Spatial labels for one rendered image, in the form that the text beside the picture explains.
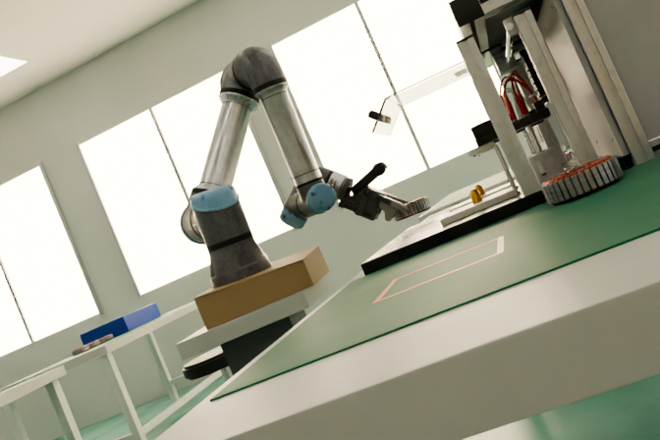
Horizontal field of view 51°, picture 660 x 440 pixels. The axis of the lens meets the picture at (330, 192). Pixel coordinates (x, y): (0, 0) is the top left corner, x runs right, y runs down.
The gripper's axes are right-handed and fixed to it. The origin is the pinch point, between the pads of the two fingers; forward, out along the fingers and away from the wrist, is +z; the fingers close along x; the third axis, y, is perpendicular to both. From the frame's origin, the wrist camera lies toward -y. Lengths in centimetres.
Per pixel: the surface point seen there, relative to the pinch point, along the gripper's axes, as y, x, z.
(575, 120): -30, 73, 26
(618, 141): -29, 73, 34
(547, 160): -23, 56, 26
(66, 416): 181, -123, -142
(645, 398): 32, -34, 83
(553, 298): -13, 145, 25
